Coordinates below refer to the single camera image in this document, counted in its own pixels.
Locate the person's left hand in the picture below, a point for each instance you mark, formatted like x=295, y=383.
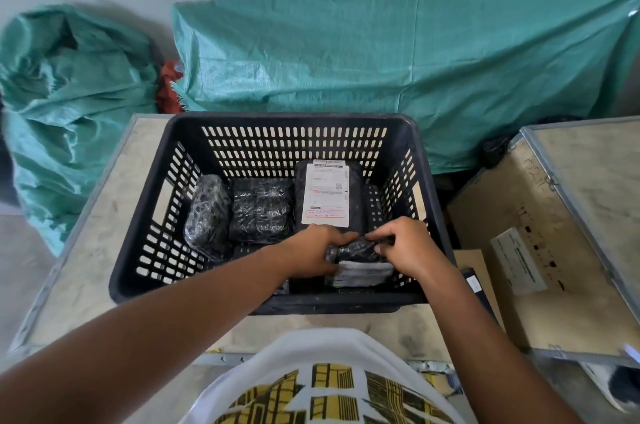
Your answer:
x=305, y=251

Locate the person's right hand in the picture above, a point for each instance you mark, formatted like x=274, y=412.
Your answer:
x=412, y=248

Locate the person's left fingers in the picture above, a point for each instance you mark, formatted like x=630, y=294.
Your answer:
x=337, y=237

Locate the person's right fingers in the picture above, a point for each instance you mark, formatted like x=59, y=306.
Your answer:
x=382, y=237

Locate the small black parcel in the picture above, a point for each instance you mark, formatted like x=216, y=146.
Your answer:
x=352, y=252

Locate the person's right forearm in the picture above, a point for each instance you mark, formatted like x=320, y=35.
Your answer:
x=480, y=338

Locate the person's left forearm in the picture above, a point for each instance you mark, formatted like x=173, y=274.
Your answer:
x=150, y=323

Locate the grey parcel with white label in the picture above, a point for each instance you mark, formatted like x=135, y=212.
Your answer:
x=357, y=274

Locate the black parcel with shipping label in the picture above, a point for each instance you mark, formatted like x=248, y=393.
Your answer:
x=327, y=193

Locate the square black wrapped parcel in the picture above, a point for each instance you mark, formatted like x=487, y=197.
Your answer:
x=261, y=211

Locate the dark blue flat packet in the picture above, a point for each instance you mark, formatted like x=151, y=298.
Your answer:
x=475, y=286

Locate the black plastic slotted crate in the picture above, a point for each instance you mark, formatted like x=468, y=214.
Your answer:
x=295, y=136

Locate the white shirt with yellow print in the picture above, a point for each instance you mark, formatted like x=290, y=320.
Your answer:
x=320, y=358

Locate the black bubble wrapped parcel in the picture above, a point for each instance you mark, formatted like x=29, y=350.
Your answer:
x=207, y=213

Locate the black plastic bag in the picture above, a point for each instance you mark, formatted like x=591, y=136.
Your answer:
x=495, y=151

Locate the large green woven tarp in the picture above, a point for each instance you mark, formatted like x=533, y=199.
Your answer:
x=400, y=53

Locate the plywood crate with metal edges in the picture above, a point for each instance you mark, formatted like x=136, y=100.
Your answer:
x=85, y=248
x=575, y=238

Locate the red orange cloth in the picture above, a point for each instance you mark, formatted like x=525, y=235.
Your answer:
x=167, y=88

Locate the white and black bag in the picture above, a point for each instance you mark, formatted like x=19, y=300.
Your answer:
x=612, y=386

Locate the crumpled green woven sack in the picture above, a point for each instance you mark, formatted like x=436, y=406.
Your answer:
x=70, y=113

